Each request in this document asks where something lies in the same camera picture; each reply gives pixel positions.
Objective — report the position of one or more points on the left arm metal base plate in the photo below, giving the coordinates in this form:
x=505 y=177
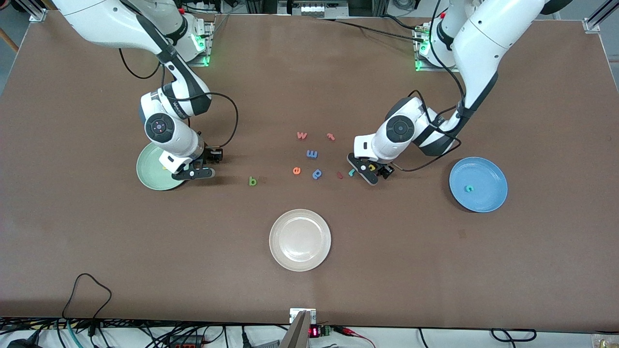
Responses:
x=430 y=69

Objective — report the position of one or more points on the blue plate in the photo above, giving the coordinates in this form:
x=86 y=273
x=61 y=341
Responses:
x=483 y=174

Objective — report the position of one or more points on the blue foam letter m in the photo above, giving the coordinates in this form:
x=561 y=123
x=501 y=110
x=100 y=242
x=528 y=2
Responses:
x=312 y=154

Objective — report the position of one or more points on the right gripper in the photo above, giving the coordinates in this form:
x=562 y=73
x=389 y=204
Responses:
x=211 y=154

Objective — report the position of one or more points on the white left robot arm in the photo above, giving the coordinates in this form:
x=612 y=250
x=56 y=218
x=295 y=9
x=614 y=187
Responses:
x=483 y=43

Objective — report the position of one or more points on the red clip lead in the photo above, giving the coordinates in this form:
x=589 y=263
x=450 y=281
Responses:
x=350 y=331

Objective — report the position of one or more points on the green plate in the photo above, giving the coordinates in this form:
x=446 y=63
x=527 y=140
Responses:
x=150 y=169

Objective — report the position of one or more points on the green terminal block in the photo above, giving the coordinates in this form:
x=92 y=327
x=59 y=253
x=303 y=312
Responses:
x=326 y=330

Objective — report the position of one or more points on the blue foam letter p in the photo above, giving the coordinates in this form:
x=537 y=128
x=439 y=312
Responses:
x=314 y=176

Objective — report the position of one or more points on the aluminium frame profile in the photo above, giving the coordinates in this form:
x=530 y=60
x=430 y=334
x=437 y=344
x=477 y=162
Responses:
x=597 y=19
x=37 y=15

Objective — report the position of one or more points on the pink foam letter w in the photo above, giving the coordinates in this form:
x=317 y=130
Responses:
x=302 y=137

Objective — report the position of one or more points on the red digit display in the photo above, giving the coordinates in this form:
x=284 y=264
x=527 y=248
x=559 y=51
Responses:
x=314 y=332

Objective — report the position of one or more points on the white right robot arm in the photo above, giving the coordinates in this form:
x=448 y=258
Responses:
x=106 y=24

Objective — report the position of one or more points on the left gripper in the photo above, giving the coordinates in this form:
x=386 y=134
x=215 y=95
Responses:
x=382 y=169

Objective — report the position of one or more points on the white plate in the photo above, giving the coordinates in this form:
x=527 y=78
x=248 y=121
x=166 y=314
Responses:
x=300 y=240

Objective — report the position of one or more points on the brown wooden stick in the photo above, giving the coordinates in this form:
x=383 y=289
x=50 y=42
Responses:
x=8 y=39

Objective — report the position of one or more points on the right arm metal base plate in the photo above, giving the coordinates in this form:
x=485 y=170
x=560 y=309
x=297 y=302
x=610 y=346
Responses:
x=209 y=43

